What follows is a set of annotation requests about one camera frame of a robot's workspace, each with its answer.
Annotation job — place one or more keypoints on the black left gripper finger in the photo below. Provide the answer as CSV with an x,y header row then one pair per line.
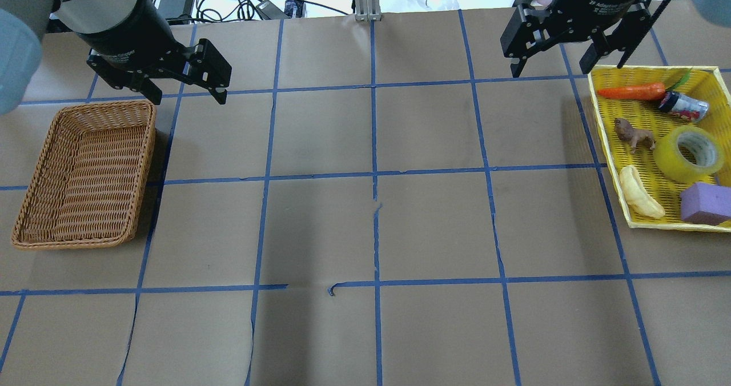
x,y
136,81
207,68

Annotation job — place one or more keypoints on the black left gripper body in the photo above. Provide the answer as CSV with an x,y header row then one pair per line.
x,y
127,30

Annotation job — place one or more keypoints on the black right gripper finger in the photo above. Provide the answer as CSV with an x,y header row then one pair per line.
x,y
629,32
528,32

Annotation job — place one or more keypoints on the yellow tape roll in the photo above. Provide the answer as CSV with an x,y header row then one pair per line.
x,y
688,154

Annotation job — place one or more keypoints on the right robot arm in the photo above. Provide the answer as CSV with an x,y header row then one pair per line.
x,y
714,11

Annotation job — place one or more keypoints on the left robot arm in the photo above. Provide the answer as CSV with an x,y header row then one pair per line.
x,y
24,24

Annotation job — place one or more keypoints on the black power adapter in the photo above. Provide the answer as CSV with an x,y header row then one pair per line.
x,y
175,12

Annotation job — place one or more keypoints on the orange toy carrot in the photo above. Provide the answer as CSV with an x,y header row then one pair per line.
x,y
652,92

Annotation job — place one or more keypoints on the small red can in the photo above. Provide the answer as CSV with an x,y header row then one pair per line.
x,y
682,106

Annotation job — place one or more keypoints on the brown toy lion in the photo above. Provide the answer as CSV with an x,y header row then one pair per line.
x,y
634,136

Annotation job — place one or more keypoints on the yellow plastic basket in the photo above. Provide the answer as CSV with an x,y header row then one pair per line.
x,y
706,83

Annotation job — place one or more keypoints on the brown wicker basket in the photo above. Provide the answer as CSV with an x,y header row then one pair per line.
x,y
88,185

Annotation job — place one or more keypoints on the toy banana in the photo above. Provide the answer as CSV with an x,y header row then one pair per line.
x,y
636,195

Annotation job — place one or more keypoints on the purple sponge block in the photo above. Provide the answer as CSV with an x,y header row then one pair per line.
x,y
705,203

